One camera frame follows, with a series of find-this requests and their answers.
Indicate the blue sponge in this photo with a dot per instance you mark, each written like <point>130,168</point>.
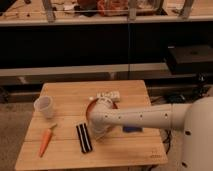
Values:
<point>132,129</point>

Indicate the white tube package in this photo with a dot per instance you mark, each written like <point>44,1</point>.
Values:
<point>113,95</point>

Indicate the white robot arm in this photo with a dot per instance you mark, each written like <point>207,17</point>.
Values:
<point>195,120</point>

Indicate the black box on shelf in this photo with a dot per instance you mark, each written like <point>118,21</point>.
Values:
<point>190,59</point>

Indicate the orange toy carrot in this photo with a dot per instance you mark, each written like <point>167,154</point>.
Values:
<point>47,135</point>

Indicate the orange bowl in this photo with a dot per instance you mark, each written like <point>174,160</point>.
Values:
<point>92,105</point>

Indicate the cream tipped end effector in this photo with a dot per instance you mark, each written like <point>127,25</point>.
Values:
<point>98,135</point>

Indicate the clear plastic cup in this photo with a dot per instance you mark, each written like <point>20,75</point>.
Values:
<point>44,105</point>

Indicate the black striped eraser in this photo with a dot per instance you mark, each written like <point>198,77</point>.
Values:
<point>84,138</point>

